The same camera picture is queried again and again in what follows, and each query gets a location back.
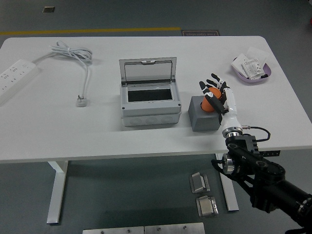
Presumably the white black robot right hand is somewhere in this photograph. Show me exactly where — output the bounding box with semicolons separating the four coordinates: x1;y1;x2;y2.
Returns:
199;72;243;132

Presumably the transparent hinged box lid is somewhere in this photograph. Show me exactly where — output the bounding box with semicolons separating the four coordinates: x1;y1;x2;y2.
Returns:
118;57;177;86

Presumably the grey plastic junction box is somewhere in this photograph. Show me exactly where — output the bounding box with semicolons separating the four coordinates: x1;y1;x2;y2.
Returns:
120;80;183;127

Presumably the grey block with round hole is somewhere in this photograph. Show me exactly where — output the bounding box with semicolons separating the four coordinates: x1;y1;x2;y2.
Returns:
188;95;224;132

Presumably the purple plastic tray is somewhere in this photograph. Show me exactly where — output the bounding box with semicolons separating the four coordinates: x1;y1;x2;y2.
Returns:
231;56;273;85

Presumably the white socket module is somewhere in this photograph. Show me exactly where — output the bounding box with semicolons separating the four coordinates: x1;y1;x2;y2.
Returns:
241;58;266;80

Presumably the black table control panel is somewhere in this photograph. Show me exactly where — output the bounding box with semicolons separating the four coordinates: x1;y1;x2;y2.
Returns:
259;150;281;157

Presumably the metal floor clamp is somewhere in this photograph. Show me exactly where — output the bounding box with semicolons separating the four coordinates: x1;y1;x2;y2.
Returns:
196;195;218;217
189;172;211;194

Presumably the brown floor sign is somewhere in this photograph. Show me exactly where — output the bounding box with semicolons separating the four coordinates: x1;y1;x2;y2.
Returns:
181;30;221;37

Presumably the white table leg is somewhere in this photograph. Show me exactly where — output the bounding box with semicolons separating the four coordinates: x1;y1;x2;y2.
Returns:
215;153;239;212
46;160;69;225

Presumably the white power strip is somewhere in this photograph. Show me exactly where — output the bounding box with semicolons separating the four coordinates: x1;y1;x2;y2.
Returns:
0;58;41;105

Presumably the metal base plate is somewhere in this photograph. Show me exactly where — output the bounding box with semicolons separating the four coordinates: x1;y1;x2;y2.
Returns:
82;226;145;234
144;222;205;234

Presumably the white power cable with plug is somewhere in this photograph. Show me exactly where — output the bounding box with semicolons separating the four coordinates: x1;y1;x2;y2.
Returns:
33;40;94;108

